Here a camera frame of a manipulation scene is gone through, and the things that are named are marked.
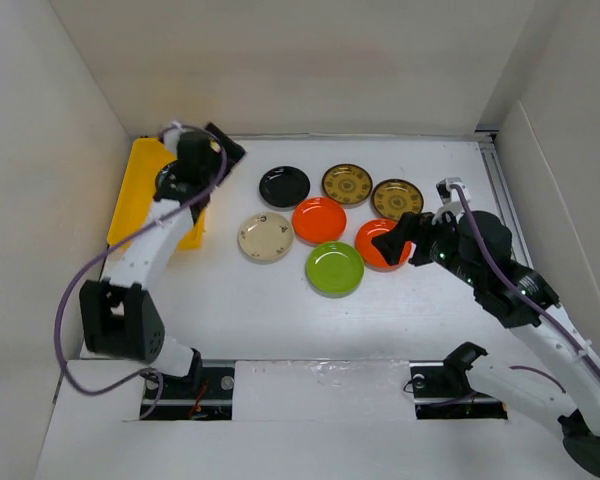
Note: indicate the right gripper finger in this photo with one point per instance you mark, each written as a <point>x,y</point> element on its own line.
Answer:
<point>423,254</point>
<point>408,229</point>

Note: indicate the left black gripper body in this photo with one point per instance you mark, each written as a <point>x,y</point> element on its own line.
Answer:
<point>215,158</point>

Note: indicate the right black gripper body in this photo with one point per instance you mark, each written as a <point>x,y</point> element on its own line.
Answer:
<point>444,249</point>

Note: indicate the cream floral plate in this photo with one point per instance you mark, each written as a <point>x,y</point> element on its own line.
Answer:
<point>266,236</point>

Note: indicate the blue white patterned plate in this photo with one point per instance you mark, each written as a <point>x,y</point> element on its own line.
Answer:
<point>165,180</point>

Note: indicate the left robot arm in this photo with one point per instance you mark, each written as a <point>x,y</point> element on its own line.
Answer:
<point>119,317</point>

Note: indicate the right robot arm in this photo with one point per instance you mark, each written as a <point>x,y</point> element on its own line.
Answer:
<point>525,305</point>

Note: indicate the yellow plastic bin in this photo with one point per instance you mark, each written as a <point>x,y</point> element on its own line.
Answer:
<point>137,190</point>

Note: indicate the yellow patterned plate right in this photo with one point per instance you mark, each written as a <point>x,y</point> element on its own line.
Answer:
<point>392,198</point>

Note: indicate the yellow patterned plate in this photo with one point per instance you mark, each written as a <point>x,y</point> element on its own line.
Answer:
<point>392,198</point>
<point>347,184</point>

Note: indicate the black plate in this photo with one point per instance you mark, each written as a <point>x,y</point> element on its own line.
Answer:
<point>284,187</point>

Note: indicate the green plate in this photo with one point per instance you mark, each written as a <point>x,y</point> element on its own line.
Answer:
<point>335,268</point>

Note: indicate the yellow patterned plate left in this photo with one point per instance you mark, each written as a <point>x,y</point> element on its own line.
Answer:
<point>347,184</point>

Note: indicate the orange plate left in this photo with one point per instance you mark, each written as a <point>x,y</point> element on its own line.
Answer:
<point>318,220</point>

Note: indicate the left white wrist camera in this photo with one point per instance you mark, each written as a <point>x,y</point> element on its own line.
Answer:
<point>170,135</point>

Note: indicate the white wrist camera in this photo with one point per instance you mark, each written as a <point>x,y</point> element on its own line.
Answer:
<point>170,135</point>
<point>454,197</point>

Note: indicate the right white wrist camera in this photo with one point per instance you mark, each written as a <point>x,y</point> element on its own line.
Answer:
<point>454,197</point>

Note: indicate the aluminium rail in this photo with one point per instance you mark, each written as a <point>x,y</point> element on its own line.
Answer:
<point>503,199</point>

